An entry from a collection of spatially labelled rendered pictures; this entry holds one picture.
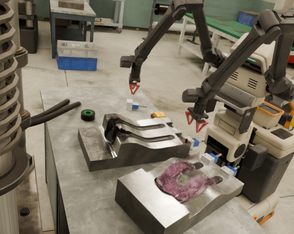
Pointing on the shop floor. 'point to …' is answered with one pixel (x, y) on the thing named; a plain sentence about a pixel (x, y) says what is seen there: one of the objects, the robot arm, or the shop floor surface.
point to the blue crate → (76, 63)
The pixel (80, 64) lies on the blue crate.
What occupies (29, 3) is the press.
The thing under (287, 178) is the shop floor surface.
